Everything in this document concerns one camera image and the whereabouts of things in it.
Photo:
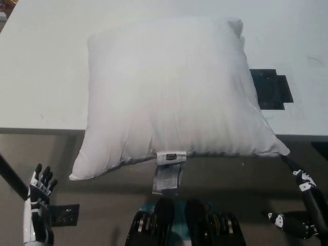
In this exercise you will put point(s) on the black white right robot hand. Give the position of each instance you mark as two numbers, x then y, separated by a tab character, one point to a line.
305	185

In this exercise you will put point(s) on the black metal table leg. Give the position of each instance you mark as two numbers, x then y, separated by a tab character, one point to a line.
12	174

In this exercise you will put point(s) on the white pillow with label tag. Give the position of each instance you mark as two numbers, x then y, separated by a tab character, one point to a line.
169	89

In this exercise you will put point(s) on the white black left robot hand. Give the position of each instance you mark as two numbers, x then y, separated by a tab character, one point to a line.
38	189

